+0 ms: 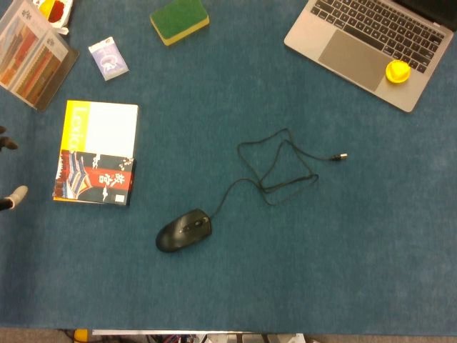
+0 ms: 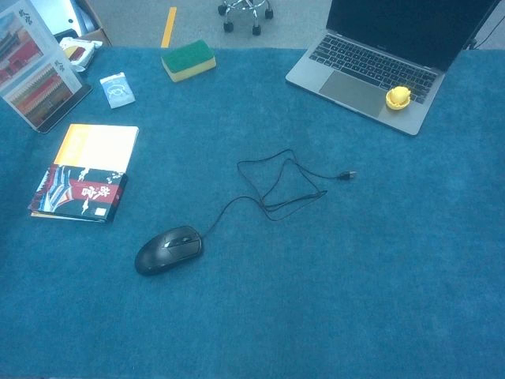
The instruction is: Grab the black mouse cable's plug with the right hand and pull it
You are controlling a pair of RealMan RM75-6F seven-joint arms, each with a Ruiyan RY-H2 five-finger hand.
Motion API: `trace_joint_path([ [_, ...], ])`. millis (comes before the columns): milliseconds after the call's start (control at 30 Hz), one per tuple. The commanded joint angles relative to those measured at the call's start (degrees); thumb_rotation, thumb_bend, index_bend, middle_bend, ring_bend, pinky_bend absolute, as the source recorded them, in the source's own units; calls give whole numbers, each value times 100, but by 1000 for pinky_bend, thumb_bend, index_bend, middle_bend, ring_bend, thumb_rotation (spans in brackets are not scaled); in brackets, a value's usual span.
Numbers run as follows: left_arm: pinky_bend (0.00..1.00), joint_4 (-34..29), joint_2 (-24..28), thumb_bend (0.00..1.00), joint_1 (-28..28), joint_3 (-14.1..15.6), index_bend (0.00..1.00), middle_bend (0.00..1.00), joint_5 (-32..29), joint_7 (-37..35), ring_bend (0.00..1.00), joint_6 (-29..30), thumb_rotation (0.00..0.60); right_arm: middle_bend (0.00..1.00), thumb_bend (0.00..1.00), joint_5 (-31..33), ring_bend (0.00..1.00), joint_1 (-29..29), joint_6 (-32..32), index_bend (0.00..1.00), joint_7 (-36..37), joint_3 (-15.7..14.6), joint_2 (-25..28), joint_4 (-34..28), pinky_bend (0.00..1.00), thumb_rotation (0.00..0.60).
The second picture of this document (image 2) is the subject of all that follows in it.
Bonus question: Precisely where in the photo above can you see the white and yellow plastic package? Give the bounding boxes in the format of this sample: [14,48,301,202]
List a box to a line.
[58,36,103,73]

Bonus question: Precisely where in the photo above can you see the black cable behind laptop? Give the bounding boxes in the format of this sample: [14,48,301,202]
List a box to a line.
[462,0,505,51]

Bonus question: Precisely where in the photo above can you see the photo desk calendar stand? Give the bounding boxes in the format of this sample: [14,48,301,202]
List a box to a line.
[0,0,94,135]

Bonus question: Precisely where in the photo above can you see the blue felt table mat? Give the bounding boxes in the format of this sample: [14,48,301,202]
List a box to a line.
[0,46,505,379]

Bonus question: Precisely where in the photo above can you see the cardboard box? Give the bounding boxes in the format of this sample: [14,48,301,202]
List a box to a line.
[30,0,113,47]

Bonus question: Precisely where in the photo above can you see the orange and black book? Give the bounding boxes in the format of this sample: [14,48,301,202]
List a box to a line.
[30,123,140,220]

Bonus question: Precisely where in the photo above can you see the yellow rubber duck toy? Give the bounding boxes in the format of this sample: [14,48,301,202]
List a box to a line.
[385,85,413,111]

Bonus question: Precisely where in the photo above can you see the yellow floor tape strip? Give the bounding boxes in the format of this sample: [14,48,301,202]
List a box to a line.
[160,6,178,49]

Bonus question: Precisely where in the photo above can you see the dark illustrated notebook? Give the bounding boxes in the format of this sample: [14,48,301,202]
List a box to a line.
[28,164,129,225]

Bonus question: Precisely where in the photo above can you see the small white tissue packet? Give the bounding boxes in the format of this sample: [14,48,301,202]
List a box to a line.
[99,72,137,110]

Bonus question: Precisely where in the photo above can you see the black wired computer mouse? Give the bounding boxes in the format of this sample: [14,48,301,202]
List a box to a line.
[134,148,358,277]

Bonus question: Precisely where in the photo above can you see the green and yellow sponge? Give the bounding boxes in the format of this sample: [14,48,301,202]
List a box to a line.
[160,39,218,84]

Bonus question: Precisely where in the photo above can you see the chrome swivel chair base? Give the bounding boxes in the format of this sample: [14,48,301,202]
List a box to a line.
[217,0,275,36]

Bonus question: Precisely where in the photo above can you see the silver laptop computer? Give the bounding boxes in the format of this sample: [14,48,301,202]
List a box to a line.
[285,0,503,137]

